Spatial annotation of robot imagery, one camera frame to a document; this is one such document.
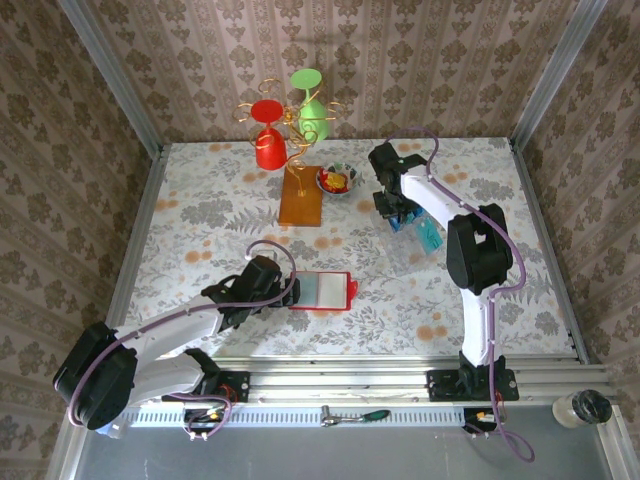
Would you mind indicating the blue credit card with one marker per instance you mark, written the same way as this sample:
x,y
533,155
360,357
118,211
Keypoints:
x,y
398,225
421,216

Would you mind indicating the teal credit card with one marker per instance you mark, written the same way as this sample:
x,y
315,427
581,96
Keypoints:
x,y
430,239
310,290

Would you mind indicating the red leather card holder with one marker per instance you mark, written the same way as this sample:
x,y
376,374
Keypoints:
x,y
332,290

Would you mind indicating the clear acrylic card stand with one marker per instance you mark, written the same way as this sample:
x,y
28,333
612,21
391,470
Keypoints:
x,y
407,260

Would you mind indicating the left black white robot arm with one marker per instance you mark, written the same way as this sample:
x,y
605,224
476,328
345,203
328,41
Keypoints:
x,y
170,327

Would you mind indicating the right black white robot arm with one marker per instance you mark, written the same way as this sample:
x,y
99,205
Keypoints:
x,y
480,250

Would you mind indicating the small patterned bowl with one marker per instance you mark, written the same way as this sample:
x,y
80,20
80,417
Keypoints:
x,y
339,180

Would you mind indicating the green wine glass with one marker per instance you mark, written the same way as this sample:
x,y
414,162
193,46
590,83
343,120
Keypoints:
x,y
315,125

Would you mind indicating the aluminium front beam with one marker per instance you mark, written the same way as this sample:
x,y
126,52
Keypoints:
x,y
325,385

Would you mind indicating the red wine glass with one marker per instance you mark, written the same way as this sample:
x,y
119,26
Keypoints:
x,y
270,150

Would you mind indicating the floral patterned tablecloth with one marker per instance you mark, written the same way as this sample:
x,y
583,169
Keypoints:
x,y
200,165

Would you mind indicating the black yellow power connector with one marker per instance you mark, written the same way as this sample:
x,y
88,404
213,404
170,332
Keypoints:
x,y
200,417
475,417

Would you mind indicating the grey metal bench panel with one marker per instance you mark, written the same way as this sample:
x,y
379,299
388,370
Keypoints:
x,y
350,455

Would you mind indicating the small blue white device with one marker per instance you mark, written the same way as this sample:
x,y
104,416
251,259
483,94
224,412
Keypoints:
x,y
120,432

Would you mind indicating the clear plastic cup dark lid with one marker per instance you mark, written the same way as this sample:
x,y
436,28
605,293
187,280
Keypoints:
x,y
575,410

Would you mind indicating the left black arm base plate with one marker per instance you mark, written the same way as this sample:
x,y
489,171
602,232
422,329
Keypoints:
x,y
240,387

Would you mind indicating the aluminium table side rail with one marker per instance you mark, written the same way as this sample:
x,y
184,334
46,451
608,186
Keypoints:
x,y
141,225
551,250

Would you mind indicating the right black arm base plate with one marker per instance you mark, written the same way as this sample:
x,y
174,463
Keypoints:
x,y
440,387

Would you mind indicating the aluminium frame post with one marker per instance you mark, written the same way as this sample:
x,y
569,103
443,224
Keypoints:
x,y
125,95
554,75

